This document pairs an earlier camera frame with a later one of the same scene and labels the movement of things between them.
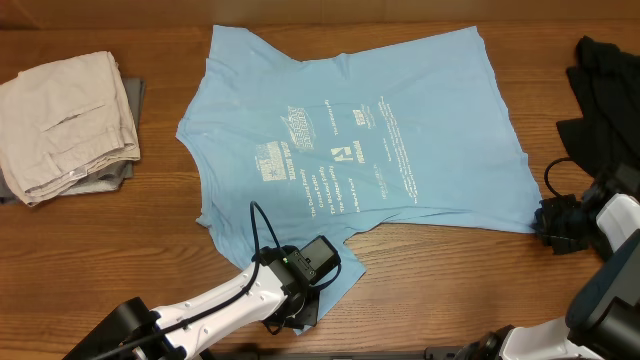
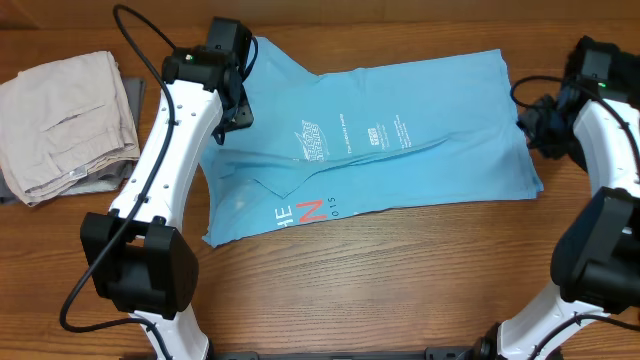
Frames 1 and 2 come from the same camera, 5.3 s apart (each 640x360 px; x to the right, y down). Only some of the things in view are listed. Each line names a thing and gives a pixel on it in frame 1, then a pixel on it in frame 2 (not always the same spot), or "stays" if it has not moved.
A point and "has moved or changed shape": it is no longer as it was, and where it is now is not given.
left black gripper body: [306, 312] -> [238, 116]
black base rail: [444, 353] stays
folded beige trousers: [62, 120] stays
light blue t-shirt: [294, 144] has moved or changed shape
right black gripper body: [565, 225] -> [531, 123]
